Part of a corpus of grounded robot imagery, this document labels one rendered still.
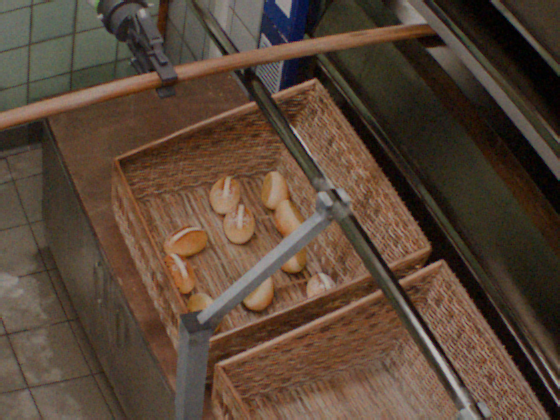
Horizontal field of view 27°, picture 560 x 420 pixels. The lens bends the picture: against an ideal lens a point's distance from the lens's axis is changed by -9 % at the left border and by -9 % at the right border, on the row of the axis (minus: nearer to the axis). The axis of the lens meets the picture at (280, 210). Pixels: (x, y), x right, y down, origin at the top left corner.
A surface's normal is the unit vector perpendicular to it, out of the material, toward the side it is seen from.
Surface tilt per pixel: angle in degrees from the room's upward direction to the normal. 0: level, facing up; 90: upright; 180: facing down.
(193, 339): 90
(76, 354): 0
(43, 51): 90
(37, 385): 0
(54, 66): 90
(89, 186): 0
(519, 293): 70
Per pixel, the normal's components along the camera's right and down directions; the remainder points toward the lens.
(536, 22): -0.80, -0.05
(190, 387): 0.42, 0.66
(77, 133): 0.12, -0.72
